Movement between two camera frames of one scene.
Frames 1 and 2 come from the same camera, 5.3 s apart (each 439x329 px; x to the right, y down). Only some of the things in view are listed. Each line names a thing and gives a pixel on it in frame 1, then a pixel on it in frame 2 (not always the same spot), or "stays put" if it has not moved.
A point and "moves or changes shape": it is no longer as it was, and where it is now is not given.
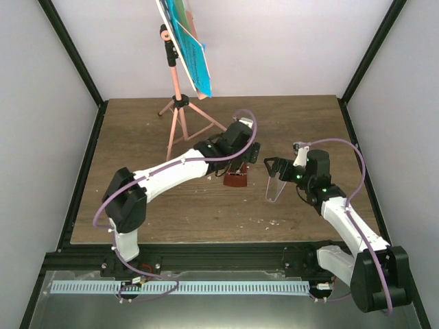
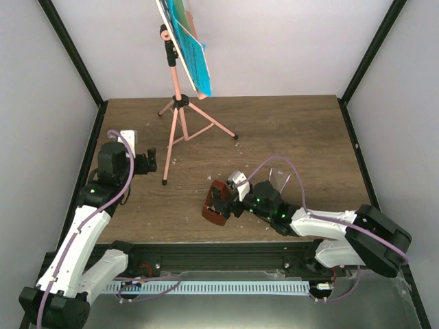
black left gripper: [250, 155] -> [144, 168]
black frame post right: [387, 23] stays put
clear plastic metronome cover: [274, 188] stays put
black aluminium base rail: [100, 258] stays put
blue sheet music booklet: [177, 16] stays put
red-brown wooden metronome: [238, 179] moves or changes shape
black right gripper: [285, 163] -> [226, 210]
